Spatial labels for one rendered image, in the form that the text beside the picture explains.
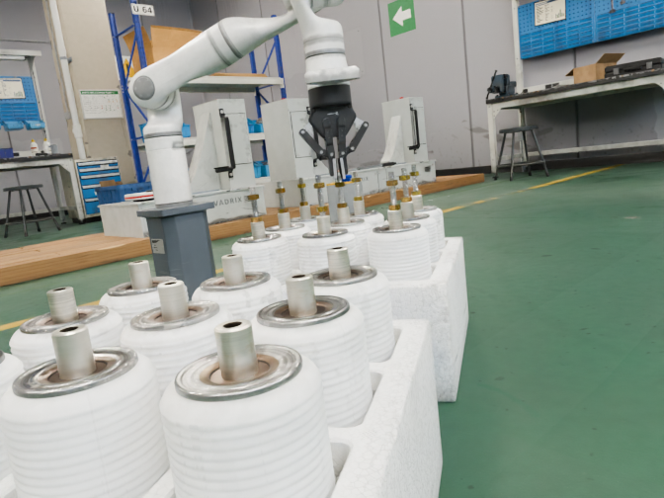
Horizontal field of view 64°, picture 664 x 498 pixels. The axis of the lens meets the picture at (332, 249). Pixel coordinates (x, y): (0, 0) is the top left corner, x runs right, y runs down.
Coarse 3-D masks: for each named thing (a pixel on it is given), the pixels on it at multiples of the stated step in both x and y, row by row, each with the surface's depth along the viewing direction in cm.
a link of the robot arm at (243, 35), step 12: (288, 0) 117; (288, 12) 120; (228, 24) 119; (240, 24) 119; (252, 24) 119; (264, 24) 119; (276, 24) 119; (288, 24) 119; (228, 36) 119; (240, 36) 119; (252, 36) 119; (264, 36) 120; (240, 48) 121; (252, 48) 123
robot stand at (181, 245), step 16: (160, 208) 129; (176, 208) 127; (192, 208) 129; (160, 224) 128; (176, 224) 128; (192, 224) 131; (160, 240) 130; (176, 240) 128; (192, 240) 131; (208, 240) 135; (160, 256) 132; (176, 256) 129; (192, 256) 131; (208, 256) 134; (160, 272) 133; (176, 272) 130; (192, 272) 131; (208, 272) 134; (192, 288) 131
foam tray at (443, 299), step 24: (456, 240) 106; (432, 264) 88; (456, 264) 93; (408, 288) 76; (432, 288) 75; (456, 288) 90; (408, 312) 77; (432, 312) 76; (456, 312) 88; (432, 336) 76; (456, 336) 85; (456, 360) 83; (456, 384) 80
